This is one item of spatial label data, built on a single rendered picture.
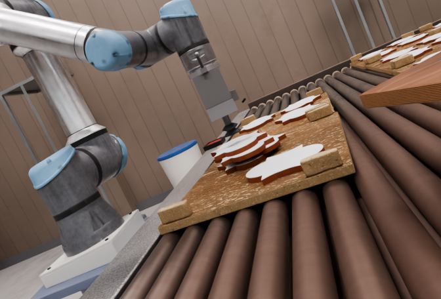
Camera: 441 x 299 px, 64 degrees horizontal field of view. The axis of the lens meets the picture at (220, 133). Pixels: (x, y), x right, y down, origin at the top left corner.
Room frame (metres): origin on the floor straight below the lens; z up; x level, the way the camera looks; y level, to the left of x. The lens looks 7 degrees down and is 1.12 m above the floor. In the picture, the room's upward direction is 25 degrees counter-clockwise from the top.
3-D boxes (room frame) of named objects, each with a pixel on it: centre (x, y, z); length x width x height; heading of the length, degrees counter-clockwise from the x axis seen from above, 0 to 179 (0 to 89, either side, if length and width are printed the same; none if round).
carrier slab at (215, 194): (0.75, -0.06, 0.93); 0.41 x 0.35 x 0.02; 160
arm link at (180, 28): (0.81, -0.02, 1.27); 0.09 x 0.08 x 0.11; 65
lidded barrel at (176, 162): (4.25, 0.56, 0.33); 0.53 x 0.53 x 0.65
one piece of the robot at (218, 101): (0.81, -0.04, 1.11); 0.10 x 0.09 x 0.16; 88
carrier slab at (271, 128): (1.15, -0.19, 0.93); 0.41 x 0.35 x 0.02; 162
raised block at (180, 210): (0.61, 0.13, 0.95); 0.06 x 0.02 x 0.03; 70
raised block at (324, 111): (0.89, -0.25, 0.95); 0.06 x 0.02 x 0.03; 70
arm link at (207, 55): (0.81, -0.03, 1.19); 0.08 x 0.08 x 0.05
